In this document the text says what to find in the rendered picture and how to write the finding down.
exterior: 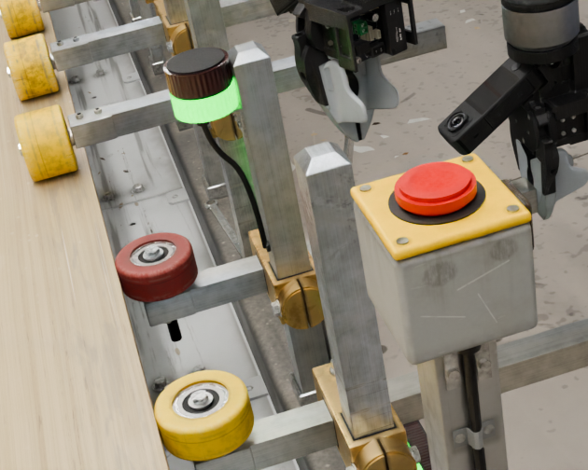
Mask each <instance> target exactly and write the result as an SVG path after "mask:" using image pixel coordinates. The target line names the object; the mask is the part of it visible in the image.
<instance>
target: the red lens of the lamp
mask: <svg viewBox="0 0 588 470"><path fill-rule="evenodd" d="M218 49H220V50H222V51H223V52H224V54H225V59H224V61H223V62H222V63H220V64H219V65H218V66H216V67H214V68H212V69H209V70H207V71H204V72H200V73H197V74H190V75H177V74H173V73H171V72H169V71H168V70H167V68H166V65H167V63H168V61H169V60H170V59H172V58H173V57H172V58H170V59H169V60H168V61H167V62H166V63H165V64H164V66H163V71H164V74H165V78H166V82H167V86H168V90H169V92H170V94H172V95H173V96H175V97H178V98H187V99H189V98H199V97H204V96H208V95H211V94H214V93H216V92H219V91H221V90H224V89H225V88H227V87H228V86H229V85H230V83H231V82H232V80H233V76H232V71H231V64H230V59H229V54H228V52H227V51H226V50H224V49H222V48H218Z"/></svg>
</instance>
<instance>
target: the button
mask: <svg viewBox="0 0 588 470"><path fill-rule="evenodd" d="M394 190H395V197H396V202H397V203H398V205H399V206H400V207H401V208H403V209H404V210H406V211H408V212H410V213H413V214H418V215H423V216H437V215H444V214H450V213H453V212H456V211H458V210H460V209H462V208H463V207H465V206H466V205H467V204H468V203H470V202H471V201H472V200H473V199H474V197H475V195H476V193H477V184H476V177H475V175H474V174H473V173H472V172H471V171H470V170H468V169H467V168H465V167H463V166H461V165H459V164H456V163H452V162H430V163H426V164H422V165H419V166H416V167H413V168H411V169H410V170H409V171H407V172H406V173H405V174H404V175H402V176H401V177H400V178H399V179H398V181H397V182H396V184H395V187H394Z"/></svg>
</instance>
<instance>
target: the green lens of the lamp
mask: <svg viewBox="0 0 588 470"><path fill-rule="evenodd" d="M170 97H171V101H172V105H173V109H174V113H175V117H176V118H177V119H178V120H180V121H183V122H187V123H203V122H208V121H212V120H216V119H219V118H223V117H225V116H227V115H228V114H229V113H231V112H232V111H233V110H234V109H235V108H236V107H237V105H238V98H237V93H236V89H235V85H234V80H232V82H231V84H230V86H229V87H228V88H227V89H226V90H224V91H222V92H221V93H219V94H217V95H215V96H212V97H209V98H205V99H201V100H194V101H186V100H180V99H177V98H175V97H174V96H173V95H172V94H170Z"/></svg>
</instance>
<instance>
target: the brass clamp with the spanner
mask: <svg viewBox="0 0 588 470"><path fill-rule="evenodd" d="M248 237H249V241H250V245H251V250H252V254H253V256H255V255H257V257H258V259H259V263H260V265H261V266H262V268H263V272H264V277H265V281H266V285H267V290H268V292H267V294H268V296H269V298H270V300H271V302H272V309H273V314H274V317H277V316H278V318H279V320H280V322H281V324H282V325H284V324H287V325H289V326H291V327H293V328H296V329H308V328H309V325H310V327H314V326H316V325H318V324H320V323H321V322H322V321H323V320H324V314H323V310H322V304H321V299H320V295H319V290H318V284H317V279H316V275H315V266H314V261H313V258H312V256H311V254H310V252H309V251H308V255H309V259H310V264H311V270H307V271H305V272H302V273H298V274H295V275H291V276H288V277H286V278H282V279H278V278H277V276H276V274H275V272H274V270H273V267H272V265H271V263H270V258H269V254H268V252H267V250H266V249H264V248H263V247H262V243H261V239H260V235H259V229H258V228H257V229H254V230H250V231H248ZM308 323H309V325H308Z"/></svg>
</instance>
